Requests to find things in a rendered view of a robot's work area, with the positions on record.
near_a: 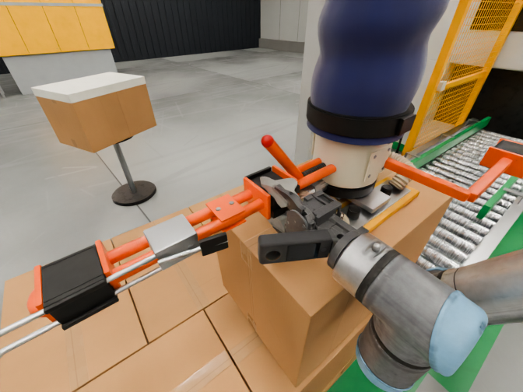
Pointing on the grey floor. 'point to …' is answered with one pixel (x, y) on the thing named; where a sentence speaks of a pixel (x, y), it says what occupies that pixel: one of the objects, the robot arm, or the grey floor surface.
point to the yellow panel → (54, 40)
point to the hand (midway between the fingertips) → (261, 195)
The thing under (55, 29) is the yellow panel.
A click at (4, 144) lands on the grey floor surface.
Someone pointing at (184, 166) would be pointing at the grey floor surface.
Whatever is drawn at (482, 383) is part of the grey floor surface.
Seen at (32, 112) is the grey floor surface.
